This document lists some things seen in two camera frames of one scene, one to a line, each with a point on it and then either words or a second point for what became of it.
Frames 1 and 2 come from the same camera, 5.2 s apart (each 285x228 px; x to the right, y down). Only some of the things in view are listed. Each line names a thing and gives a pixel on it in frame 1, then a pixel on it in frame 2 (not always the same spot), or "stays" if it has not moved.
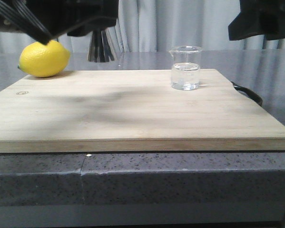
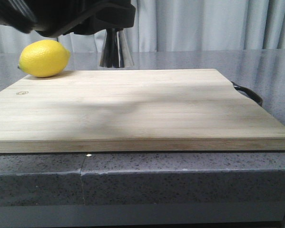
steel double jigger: (100, 50) -> (115, 52)
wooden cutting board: (129, 110) stays
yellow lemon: (44, 60) stays
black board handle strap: (252, 95) stays
